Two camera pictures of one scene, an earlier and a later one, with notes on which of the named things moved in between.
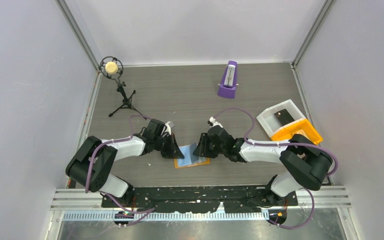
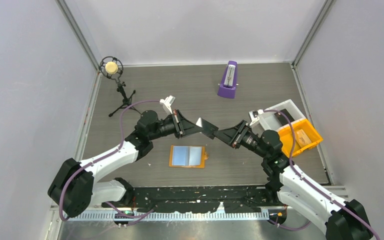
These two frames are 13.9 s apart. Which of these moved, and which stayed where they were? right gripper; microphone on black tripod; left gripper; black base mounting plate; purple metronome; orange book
Moved: left gripper; right gripper
Stayed: black base mounting plate; orange book; microphone on black tripod; purple metronome
